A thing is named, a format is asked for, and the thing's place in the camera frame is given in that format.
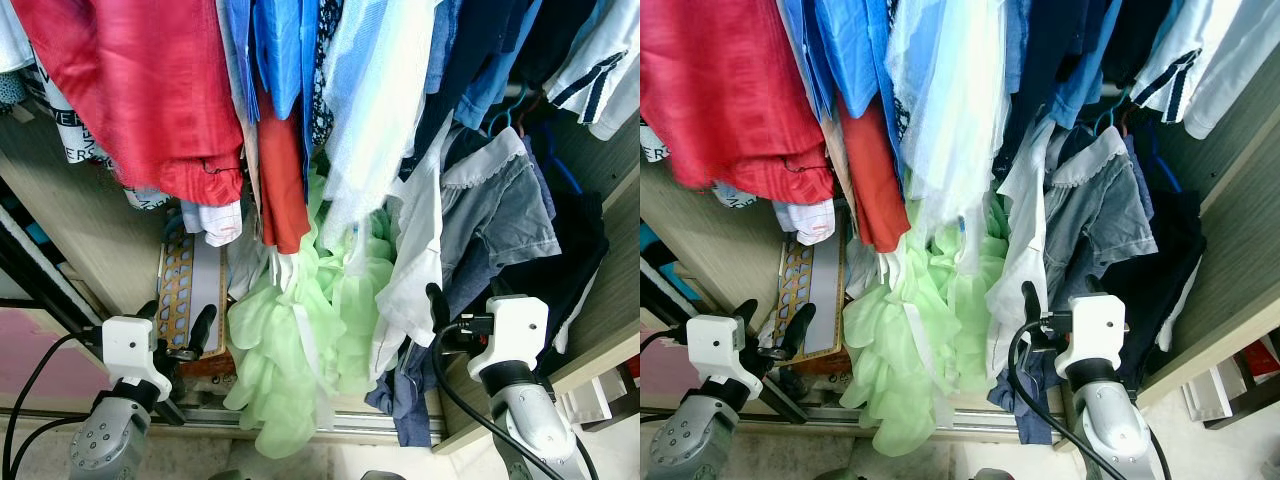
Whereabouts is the bright blue shirt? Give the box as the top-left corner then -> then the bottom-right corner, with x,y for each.
222,0 -> 331,151
780,0 -> 916,151

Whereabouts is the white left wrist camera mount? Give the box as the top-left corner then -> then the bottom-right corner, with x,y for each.
686,314 -> 763,391
102,316 -> 173,401

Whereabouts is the white garment with red trim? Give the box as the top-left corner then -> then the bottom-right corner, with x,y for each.
775,198 -> 837,247
180,198 -> 244,248

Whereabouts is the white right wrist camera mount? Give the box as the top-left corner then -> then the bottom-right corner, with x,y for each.
478,295 -> 550,373
1055,293 -> 1128,376

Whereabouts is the light green tulle dress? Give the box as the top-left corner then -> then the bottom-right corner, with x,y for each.
840,190 -> 1011,459
222,170 -> 401,459

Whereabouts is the navy garment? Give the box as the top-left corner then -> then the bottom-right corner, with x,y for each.
1000,0 -> 1151,181
400,0 -> 541,181

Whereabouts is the silver sliding door track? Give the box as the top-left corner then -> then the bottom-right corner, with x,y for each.
0,395 -> 446,448
640,395 -> 1061,446

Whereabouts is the pink door panel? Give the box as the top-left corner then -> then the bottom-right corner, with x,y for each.
0,308 -> 111,413
640,340 -> 691,411

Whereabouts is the red box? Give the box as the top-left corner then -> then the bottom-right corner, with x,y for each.
1238,338 -> 1280,379

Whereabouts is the orange-red garment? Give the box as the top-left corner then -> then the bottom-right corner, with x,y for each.
255,90 -> 313,256
838,95 -> 911,253

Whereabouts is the white shirt with navy stripes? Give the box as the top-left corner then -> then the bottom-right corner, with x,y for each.
545,0 -> 641,141
1130,0 -> 1280,141

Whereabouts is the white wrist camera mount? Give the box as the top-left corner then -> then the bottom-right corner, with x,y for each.
102,316 -> 173,401
478,295 -> 550,373
1055,293 -> 1128,376
686,314 -> 763,391

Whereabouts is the grey shirt with white collar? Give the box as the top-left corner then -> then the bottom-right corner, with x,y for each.
1040,125 -> 1151,291
440,128 -> 563,291

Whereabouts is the teal clothes hanger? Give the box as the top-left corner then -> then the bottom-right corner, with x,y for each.
1095,88 -> 1138,137
488,85 -> 531,136

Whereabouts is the orange patterned box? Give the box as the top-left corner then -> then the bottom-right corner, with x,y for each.
155,215 -> 231,376
775,235 -> 851,376

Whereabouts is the pale blue sheer garment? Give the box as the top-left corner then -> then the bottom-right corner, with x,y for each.
885,0 -> 1011,276
320,0 -> 441,251

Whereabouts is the white plastic box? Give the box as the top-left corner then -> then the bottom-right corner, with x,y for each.
1180,355 -> 1251,421
555,375 -> 626,426

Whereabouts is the blue denim garment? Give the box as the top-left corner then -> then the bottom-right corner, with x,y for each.
365,240 -> 501,448
988,350 -> 1066,416

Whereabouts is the white garment with black print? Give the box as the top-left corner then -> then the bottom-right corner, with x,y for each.
640,125 -> 761,211
20,70 -> 171,211

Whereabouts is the plain white shirt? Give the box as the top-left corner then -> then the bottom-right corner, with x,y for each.
375,115 -> 451,376
985,115 -> 1056,381

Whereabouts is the red shirt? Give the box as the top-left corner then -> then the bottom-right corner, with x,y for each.
640,0 -> 836,206
10,0 -> 246,206

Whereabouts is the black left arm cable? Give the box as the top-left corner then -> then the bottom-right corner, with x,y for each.
640,328 -> 691,353
2,330 -> 106,480

